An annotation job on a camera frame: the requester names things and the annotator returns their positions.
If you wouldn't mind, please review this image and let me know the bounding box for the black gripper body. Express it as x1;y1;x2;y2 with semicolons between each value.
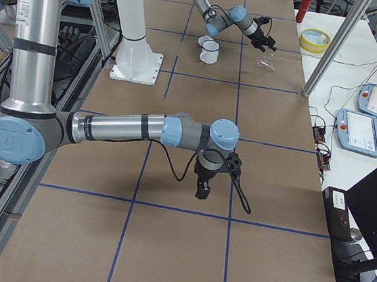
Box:
194;160;220;183
250;28;267;49

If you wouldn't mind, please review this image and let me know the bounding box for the clear plastic funnel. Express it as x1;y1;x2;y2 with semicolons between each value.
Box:
257;53;275;72

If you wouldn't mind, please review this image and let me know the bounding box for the yellow rimmed round container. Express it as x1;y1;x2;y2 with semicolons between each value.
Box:
299;28;332;54

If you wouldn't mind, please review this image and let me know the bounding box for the white enamel mug blue rim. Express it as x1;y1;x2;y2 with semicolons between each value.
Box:
199;40;221;65

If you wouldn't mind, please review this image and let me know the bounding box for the white ceramic lid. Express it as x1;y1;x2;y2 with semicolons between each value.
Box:
197;35;213;46

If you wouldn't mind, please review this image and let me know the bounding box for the red cylinder tube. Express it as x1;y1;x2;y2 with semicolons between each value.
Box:
295;0;312;24

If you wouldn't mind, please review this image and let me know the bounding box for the near teach pendant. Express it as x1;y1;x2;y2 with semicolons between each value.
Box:
336;108;377;158

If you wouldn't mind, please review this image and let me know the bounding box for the black computer box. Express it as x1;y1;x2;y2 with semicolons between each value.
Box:
323;187;376;282

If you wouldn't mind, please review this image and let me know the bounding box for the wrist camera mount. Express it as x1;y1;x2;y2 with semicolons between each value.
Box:
253;16;272;26
225;152;242;180

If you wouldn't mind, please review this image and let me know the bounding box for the black camera cable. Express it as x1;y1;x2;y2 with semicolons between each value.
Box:
200;3;275;42
140;139;259;215

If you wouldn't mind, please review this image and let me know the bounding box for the aluminium frame post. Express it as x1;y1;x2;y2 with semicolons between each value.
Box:
302;0;373;97

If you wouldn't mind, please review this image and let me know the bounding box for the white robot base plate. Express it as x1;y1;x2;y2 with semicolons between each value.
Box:
110;48;163;86

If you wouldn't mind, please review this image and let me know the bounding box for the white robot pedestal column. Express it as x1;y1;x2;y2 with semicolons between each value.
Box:
116;0;147;55

